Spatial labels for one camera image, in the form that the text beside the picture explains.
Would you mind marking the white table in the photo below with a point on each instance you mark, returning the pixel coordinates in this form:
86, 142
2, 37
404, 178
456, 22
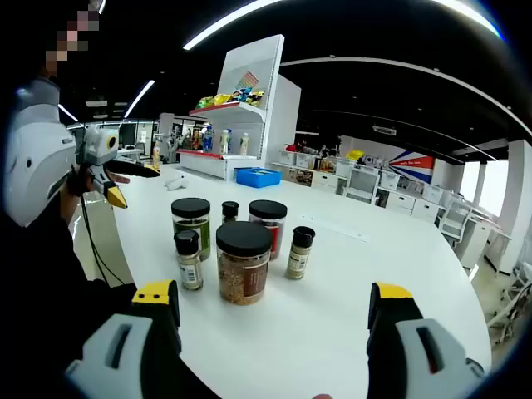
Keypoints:
311, 332

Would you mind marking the white plush toy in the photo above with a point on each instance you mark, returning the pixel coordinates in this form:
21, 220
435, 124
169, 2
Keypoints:
174, 183

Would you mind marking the yellow bag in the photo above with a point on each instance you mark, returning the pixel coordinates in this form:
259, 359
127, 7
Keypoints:
355, 155

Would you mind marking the red blue wall banner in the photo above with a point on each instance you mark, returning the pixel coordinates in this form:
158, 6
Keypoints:
411, 164

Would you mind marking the person's right hand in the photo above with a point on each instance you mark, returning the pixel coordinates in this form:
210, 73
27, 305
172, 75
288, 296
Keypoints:
323, 396

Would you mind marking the blue drink bottle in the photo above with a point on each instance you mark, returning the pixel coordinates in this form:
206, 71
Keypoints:
208, 140

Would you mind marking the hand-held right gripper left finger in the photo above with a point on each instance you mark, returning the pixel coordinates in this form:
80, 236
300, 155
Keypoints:
158, 332

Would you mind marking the green ingredient jar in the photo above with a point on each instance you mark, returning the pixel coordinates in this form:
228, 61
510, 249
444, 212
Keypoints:
191, 220

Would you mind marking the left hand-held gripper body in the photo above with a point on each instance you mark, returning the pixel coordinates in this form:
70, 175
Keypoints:
97, 145

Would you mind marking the white drink bottle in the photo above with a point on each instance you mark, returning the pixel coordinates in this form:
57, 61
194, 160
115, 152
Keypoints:
224, 143
244, 144

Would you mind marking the blue plastic bin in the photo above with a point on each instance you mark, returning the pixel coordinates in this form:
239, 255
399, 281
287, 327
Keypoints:
257, 176

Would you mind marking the row of snack packets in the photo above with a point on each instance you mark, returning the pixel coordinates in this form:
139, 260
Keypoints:
224, 99

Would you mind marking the yellow drink bottle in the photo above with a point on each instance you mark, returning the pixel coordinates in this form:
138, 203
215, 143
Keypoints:
156, 157

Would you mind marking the dark condiment bottle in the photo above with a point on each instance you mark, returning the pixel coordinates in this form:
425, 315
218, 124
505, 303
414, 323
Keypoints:
230, 210

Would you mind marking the pale condiment bottle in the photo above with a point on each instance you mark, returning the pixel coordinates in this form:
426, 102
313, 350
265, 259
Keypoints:
189, 266
298, 257

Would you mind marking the long ceiling light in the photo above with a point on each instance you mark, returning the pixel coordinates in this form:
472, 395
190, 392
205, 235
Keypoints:
190, 43

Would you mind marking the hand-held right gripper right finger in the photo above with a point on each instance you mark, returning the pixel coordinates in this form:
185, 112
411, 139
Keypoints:
386, 345

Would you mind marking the white shelf unit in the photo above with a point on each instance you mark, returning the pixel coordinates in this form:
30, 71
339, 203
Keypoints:
249, 120

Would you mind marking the red ingredient jar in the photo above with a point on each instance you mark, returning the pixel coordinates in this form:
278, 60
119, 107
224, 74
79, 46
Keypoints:
270, 216

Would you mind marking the striped hanging packet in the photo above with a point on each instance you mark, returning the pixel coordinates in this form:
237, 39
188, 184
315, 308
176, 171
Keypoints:
246, 80

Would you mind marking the person's left hand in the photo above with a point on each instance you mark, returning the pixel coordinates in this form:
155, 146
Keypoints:
79, 180

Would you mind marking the white chest-worn device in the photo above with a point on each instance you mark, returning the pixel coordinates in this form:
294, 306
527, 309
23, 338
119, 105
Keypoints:
37, 166

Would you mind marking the short ceiling light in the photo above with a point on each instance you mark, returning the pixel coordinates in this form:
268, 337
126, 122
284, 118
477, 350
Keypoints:
68, 112
139, 99

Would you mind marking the row of white cabinets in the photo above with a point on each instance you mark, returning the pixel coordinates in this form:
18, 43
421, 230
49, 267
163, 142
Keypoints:
399, 201

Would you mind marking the brown ingredient jar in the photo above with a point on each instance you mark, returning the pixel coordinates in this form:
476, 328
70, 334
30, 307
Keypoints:
243, 270

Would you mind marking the ceiling air vent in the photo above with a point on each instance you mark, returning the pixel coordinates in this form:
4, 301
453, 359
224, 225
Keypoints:
384, 129

